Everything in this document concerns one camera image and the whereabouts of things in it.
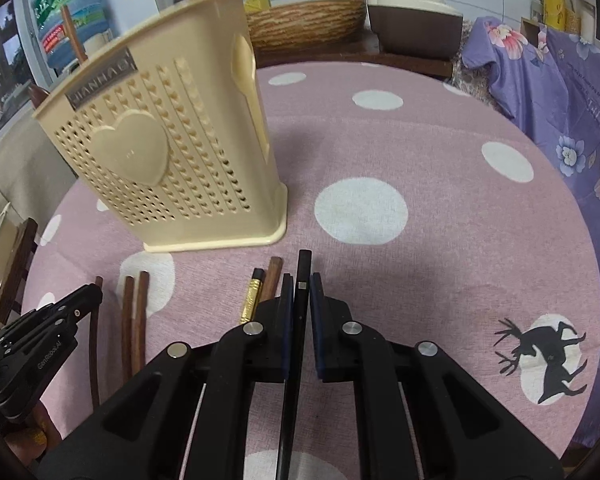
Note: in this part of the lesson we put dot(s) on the dark wooden stool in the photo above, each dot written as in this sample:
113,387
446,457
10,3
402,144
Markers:
17,265

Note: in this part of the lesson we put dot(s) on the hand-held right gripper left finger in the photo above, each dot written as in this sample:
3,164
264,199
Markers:
286,330

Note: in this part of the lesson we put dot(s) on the blue water jug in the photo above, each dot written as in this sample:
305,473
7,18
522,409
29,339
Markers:
70,15

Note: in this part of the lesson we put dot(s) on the beige plastic utensil holder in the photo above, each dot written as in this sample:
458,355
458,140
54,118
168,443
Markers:
180,160

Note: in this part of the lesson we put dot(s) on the sliding window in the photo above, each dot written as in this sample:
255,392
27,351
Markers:
2,65

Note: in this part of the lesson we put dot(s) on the plain black chopstick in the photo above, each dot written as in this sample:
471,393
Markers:
304,265

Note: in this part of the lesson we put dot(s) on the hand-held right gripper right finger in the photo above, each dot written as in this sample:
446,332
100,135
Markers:
314,330

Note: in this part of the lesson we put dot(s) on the purple floral cloth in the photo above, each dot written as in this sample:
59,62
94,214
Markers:
570,125

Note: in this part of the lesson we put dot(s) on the pink polka dot tablecloth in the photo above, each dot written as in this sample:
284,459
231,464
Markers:
430,270

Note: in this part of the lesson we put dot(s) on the wicker wash basin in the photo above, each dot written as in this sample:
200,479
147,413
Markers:
305,22

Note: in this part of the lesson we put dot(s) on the dark wooden counter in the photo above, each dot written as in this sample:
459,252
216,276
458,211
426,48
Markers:
355,60

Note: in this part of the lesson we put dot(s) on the person's left hand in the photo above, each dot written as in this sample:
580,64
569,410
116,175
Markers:
32,432

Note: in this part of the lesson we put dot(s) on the brown and white basin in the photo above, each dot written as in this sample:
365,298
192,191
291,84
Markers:
415,25

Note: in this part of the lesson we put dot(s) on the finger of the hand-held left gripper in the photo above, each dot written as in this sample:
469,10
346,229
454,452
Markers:
85,294
65,321

